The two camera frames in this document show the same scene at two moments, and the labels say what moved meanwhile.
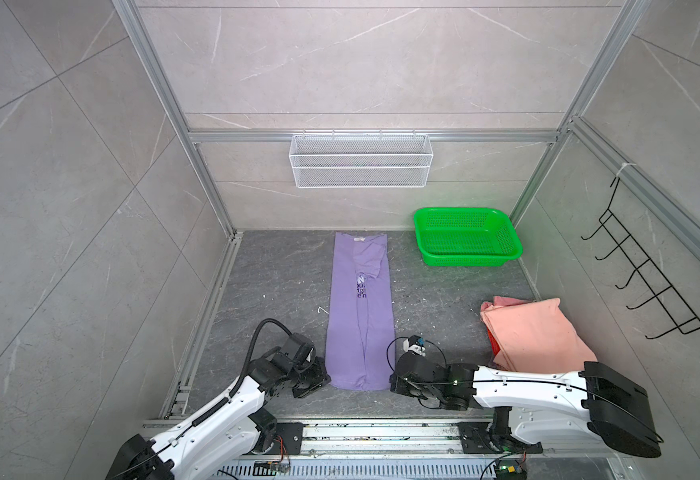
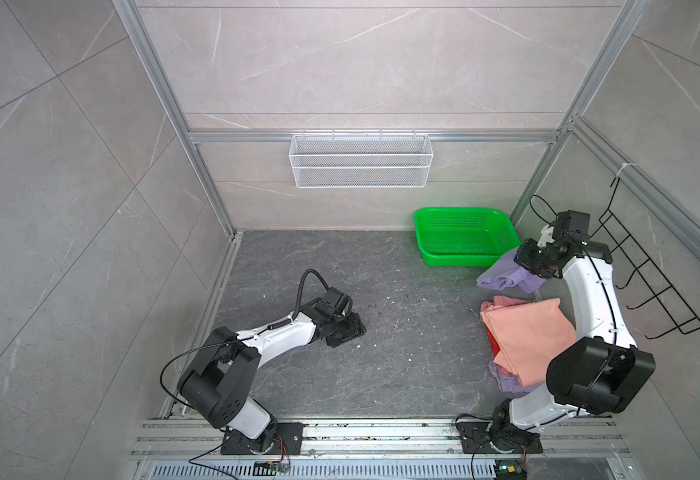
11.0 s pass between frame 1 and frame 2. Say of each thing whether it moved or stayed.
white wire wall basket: stayed
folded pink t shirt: stayed
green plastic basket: stayed
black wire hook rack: stayed
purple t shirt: moved
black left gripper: moved
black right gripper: moved
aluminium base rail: stayed
